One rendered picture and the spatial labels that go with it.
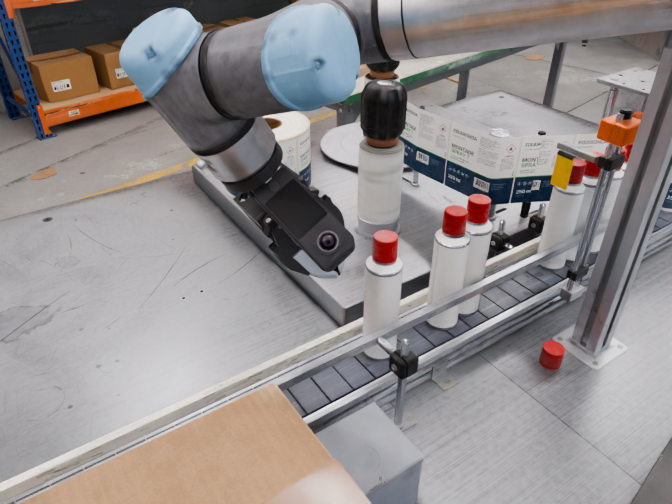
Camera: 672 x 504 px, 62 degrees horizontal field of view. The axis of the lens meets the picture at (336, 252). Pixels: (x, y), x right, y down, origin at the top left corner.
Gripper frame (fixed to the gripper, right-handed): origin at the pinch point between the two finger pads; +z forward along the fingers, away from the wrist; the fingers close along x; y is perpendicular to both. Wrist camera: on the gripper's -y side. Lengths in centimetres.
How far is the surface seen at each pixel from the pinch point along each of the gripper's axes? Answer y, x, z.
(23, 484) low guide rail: 3.8, 42.6, -6.6
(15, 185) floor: 292, 75, 81
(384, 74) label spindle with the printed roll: 58, -46, 25
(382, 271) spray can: -0.7, -4.7, 5.2
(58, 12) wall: 448, -16, 65
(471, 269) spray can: -0.8, -16.6, 19.9
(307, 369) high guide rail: -3.4, 11.1, 5.4
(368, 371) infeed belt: -1.7, 5.6, 18.5
